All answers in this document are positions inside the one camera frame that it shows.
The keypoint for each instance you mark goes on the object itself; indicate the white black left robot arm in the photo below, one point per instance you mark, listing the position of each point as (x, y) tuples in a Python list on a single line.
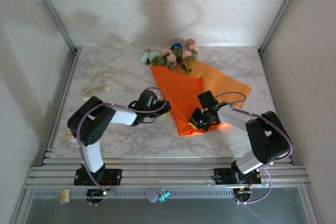
[(92, 124)]

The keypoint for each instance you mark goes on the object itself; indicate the aluminium frame post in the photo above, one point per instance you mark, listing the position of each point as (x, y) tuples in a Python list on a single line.
[(282, 11), (52, 11)]

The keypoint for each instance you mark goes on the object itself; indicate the aluminium side rail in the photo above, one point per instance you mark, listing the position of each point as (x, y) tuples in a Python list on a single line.
[(61, 103), (268, 77)]

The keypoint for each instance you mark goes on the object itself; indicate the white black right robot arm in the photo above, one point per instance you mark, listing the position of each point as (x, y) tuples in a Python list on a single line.
[(265, 137)]

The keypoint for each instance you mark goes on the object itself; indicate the peach artificial flower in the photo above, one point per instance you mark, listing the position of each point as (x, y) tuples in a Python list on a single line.
[(170, 56)]

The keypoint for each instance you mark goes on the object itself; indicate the pink artificial flower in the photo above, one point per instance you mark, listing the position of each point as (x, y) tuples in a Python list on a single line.
[(193, 48)]

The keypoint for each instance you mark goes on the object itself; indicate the purple round disc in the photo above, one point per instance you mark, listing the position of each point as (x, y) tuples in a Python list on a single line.
[(151, 195)]

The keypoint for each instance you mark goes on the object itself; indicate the cream ribbon with gold print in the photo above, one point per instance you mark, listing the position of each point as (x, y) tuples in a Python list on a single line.
[(105, 88)]

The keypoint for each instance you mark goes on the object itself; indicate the blue artificial rose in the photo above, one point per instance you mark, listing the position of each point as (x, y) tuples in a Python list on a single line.
[(177, 47)]

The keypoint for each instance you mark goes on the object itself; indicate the orange wrapping paper sheet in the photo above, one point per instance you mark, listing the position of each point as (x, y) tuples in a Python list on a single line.
[(178, 87)]

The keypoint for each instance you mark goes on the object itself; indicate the teal binder clip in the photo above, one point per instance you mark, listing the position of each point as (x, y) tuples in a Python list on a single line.
[(165, 196)]

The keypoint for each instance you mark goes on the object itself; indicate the cream binder clip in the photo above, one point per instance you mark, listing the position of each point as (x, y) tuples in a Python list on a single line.
[(64, 196)]

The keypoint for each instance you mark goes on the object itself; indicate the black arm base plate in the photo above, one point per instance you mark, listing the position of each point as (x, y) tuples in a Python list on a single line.
[(220, 176), (113, 175)]

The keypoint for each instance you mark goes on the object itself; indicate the aluminium frame rail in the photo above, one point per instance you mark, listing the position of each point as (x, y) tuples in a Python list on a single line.
[(168, 174)]

